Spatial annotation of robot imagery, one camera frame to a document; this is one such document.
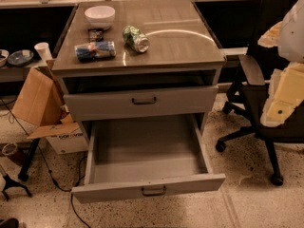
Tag grey drawer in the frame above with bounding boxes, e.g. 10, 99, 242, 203
72, 115, 225, 203
64, 85, 218, 121

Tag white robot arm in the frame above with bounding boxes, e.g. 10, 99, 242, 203
257, 0, 304, 127

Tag grey drawer cabinet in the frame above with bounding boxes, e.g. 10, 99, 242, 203
53, 0, 225, 127

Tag grey top drawer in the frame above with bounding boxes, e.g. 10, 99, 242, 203
64, 85, 218, 121

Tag black office chair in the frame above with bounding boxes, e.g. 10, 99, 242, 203
216, 0, 304, 186

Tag green soda can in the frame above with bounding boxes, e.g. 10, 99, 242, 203
123, 26, 150, 53

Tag small dark snack packet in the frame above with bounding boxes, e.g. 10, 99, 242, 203
88, 28, 104, 42

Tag white bowl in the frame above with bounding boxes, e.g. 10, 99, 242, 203
85, 6, 116, 29

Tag blue soda can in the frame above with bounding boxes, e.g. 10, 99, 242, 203
75, 41, 116, 61

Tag white printed box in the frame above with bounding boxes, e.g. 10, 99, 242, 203
47, 129, 88, 154

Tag brown cardboard box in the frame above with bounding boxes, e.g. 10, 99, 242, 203
12, 66, 79, 139

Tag white paper cup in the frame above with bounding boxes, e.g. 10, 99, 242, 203
34, 42, 52, 62

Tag dark blue plate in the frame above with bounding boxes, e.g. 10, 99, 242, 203
8, 49, 34, 67

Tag grey bowl at left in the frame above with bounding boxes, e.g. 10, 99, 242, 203
0, 49, 10, 67

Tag black tripod stand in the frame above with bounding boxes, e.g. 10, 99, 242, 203
0, 164, 32, 200

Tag black floor cable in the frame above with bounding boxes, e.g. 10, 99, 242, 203
0, 98, 93, 228

